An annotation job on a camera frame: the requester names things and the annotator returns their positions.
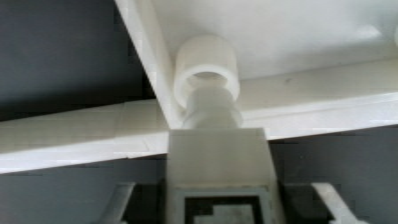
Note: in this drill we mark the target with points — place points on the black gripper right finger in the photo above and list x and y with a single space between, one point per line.
315 205

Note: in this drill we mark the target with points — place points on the white square table top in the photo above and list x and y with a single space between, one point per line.
317 57

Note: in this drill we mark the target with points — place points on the white U-shaped fence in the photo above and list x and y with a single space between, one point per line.
77 136

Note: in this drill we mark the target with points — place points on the white table leg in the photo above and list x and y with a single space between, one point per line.
223 190

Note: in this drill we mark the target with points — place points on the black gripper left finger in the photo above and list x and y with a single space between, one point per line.
136 204

